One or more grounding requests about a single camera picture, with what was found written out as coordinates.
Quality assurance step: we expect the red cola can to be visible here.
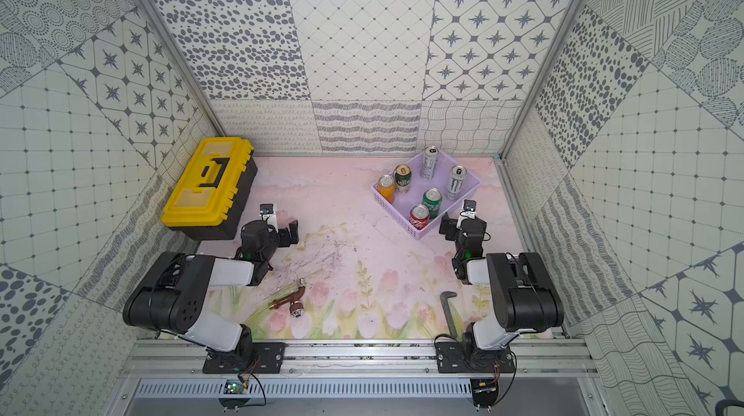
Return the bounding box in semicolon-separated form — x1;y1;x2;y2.
409;204;430;230

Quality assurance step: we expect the lilac plastic basket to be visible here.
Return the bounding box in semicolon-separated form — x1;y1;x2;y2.
370;151;482;240

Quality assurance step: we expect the green soda can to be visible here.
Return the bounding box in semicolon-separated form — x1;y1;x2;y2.
422;187;443;220

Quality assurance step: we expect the white Monster can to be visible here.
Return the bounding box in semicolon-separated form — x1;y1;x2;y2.
447;164;468;201
420;146;439;180

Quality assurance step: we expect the green white tea can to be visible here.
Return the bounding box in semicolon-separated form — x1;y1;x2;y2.
394;164;412;193

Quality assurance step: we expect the orange drink can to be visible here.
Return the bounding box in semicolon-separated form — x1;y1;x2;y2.
377;174;395;204

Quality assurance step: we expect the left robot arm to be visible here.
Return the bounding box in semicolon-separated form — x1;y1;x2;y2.
123;220;300;362

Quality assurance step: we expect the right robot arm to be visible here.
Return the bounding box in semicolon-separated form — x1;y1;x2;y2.
439;215;565;360

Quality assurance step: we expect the grey pry bar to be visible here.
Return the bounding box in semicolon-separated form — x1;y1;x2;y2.
440;291;459;340

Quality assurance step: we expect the yellow black toolbox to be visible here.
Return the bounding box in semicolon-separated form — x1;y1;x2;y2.
161;137;258;242

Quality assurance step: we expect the maroon drill chuck tool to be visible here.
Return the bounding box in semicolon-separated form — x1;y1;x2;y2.
269;278;306;318

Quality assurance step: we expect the black connector box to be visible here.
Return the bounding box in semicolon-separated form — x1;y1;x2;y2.
470;379;500;409

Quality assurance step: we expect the green circuit board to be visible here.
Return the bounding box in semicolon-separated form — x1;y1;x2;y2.
218;380;250;410

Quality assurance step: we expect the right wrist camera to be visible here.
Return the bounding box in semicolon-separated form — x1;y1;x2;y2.
460;199;477;220

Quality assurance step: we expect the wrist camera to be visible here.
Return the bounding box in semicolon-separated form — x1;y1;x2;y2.
260;203;278;229
460;199;477;220

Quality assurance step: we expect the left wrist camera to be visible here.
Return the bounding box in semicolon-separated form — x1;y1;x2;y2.
260;203;278;229

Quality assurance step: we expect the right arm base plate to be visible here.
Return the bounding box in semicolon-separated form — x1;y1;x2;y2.
434;340;515;373

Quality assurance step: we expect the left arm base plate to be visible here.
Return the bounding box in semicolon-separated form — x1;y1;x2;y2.
201;342;287;375

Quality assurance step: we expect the aluminium rail frame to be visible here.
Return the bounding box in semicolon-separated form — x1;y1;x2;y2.
120;339;599;378

